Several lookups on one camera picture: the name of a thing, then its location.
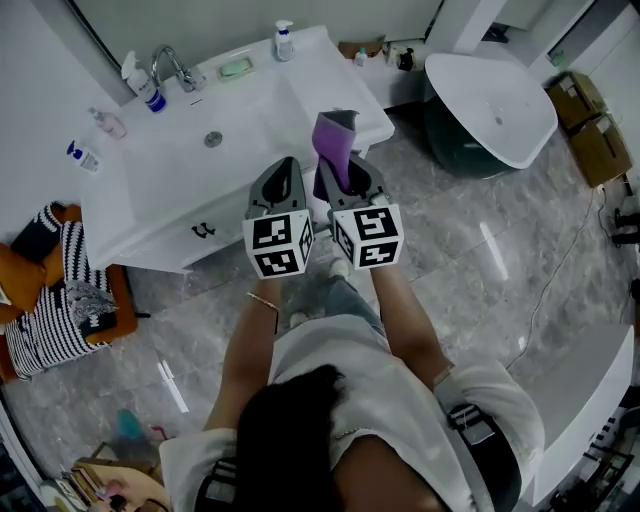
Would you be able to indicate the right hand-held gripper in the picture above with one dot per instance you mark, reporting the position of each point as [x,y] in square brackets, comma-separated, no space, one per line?
[377,225]

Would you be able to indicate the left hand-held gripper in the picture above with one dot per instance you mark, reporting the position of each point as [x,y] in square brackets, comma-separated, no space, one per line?
[272,245]

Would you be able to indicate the purple cloth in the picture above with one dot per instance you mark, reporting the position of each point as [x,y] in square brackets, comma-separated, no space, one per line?
[332,145]

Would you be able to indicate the person's right forearm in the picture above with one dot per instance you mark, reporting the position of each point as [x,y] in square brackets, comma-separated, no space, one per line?
[410,325]

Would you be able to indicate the person's left forearm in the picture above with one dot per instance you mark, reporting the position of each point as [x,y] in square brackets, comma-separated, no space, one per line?
[245,360]

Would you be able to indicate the person's white shoe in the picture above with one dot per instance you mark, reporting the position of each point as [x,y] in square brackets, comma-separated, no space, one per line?
[300,320]
[340,267]

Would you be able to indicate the white vanity cabinet with sink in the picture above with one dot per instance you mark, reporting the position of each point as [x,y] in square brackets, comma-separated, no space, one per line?
[240,115]

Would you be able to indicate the white low shelf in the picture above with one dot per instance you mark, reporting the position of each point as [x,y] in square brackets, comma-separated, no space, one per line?
[395,85]

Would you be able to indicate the person's blue jeans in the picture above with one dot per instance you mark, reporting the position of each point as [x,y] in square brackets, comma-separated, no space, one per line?
[350,305]

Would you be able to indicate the small white bottle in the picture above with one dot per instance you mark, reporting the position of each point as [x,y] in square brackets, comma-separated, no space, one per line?
[360,59]

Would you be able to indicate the green soap bar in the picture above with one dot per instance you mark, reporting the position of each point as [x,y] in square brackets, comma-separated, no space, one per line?
[235,69]

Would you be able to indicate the black bottle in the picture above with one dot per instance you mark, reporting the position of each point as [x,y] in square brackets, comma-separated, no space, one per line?
[406,61]

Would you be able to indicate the brown basket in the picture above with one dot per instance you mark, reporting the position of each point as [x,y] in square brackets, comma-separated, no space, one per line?
[350,46]

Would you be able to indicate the chrome faucet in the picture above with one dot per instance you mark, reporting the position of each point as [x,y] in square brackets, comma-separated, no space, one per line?
[185,77]

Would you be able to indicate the white pump soap bottle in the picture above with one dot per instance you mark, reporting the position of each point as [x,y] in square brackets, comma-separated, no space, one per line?
[284,42]

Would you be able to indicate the dark green bathtub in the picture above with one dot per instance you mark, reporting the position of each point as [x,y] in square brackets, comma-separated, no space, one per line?
[492,107]

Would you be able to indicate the white spray bottle blue band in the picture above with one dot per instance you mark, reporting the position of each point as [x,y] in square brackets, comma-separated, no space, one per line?
[147,87]

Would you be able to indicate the pink bottle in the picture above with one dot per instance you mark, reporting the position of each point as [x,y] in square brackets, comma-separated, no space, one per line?
[112,125]

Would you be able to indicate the blue pump lotion bottle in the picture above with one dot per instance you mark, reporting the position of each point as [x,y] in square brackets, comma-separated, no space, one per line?
[87,159]

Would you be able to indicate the person's white shirt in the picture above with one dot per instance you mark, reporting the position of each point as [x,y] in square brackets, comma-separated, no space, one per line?
[360,390]

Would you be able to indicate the brown cardboard box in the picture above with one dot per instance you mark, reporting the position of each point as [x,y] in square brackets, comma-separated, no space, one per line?
[600,150]
[577,100]

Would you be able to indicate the dark cushion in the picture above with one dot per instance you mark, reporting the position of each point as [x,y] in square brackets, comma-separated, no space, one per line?
[35,237]

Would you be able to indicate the small dark red object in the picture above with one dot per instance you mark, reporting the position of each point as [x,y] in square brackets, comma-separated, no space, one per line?
[159,432]

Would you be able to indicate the black white striped blanket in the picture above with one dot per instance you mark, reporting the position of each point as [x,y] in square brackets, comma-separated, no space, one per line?
[45,330]

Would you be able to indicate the orange cushion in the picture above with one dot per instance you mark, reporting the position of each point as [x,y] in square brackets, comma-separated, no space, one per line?
[20,277]

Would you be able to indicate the teal plastic object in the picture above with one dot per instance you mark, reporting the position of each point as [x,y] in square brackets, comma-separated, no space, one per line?
[130,425]

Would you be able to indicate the black tripod stand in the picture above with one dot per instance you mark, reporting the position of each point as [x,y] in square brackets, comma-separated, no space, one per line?
[627,227]

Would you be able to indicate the white bathtub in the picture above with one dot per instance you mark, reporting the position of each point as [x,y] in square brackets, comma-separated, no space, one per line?
[580,390]

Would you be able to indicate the round wooden stool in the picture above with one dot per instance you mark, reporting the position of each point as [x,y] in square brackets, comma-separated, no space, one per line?
[145,480]

